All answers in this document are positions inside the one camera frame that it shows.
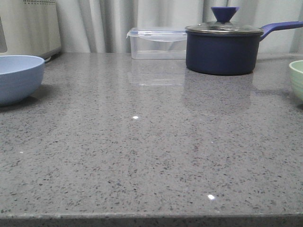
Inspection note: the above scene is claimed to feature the glass lid with blue knob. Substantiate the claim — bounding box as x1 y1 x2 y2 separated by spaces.
185 7 263 35

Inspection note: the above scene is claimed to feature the cream toaster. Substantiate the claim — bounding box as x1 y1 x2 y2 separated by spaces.
0 0 62 59

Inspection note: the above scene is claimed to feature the light green bowl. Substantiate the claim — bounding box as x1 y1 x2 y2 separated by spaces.
289 60 303 100

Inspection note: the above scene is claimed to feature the clear plastic food container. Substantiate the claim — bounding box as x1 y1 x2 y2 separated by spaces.
127 27 187 60

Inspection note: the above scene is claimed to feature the dark blue saucepan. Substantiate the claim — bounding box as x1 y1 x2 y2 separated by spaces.
186 21 303 76

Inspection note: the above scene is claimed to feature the light blue bowl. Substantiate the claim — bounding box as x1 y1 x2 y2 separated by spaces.
0 55 45 106

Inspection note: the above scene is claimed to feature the grey curtain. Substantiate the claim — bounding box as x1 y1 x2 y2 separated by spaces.
56 0 303 53

